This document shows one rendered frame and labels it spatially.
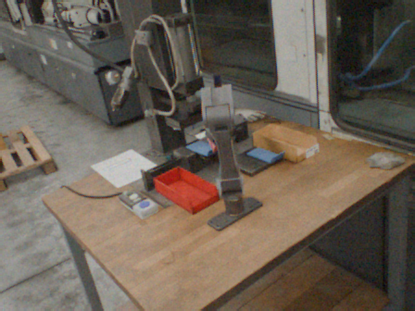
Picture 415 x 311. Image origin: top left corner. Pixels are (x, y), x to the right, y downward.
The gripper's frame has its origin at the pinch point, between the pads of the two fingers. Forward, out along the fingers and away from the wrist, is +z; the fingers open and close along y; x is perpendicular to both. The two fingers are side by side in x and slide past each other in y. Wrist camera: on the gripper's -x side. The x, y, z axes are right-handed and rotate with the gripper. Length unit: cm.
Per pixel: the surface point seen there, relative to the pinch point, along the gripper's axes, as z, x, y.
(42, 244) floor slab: 171, 41, 85
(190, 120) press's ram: -6.2, 3.8, 12.9
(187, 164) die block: 9.3, 7.8, 4.5
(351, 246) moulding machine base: 52, -62, -53
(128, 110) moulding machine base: 224, -114, 219
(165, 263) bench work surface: -4, 45, -31
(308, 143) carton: -3.7, -35.5, -17.5
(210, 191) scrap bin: 1.1, 12.8, -14.4
